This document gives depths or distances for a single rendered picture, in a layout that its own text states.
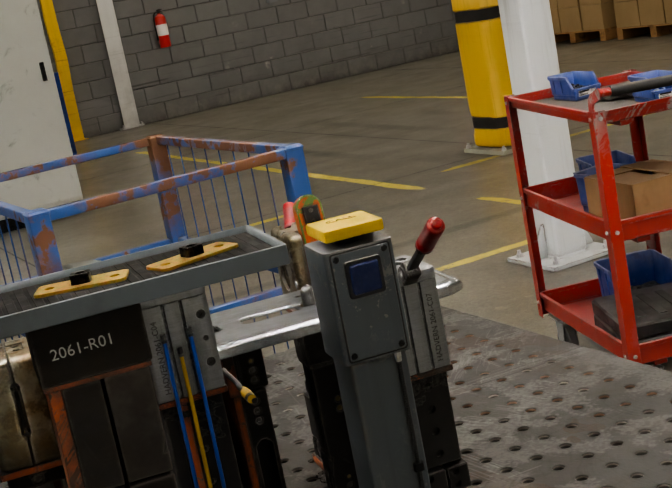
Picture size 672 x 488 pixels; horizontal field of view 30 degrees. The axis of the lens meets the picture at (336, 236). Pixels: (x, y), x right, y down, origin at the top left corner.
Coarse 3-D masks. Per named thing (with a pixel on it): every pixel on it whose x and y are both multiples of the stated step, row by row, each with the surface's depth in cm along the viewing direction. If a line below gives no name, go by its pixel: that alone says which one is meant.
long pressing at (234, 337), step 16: (448, 288) 150; (256, 304) 159; (272, 304) 157; (288, 304) 156; (224, 320) 154; (240, 320) 153; (272, 320) 150; (288, 320) 148; (304, 320) 146; (224, 336) 147; (240, 336) 145; (256, 336) 143; (272, 336) 143; (288, 336) 144; (304, 336) 145; (224, 352) 142; (240, 352) 142
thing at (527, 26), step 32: (512, 0) 518; (544, 0) 520; (512, 32) 523; (544, 32) 521; (512, 64) 530; (544, 64) 523; (544, 128) 526; (544, 160) 528; (544, 224) 540; (512, 256) 556; (544, 256) 542; (576, 256) 535
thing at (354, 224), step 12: (348, 216) 120; (360, 216) 119; (372, 216) 118; (312, 228) 118; (324, 228) 116; (336, 228) 115; (348, 228) 116; (360, 228) 116; (372, 228) 116; (324, 240) 115; (336, 240) 115; (348, 240) 118
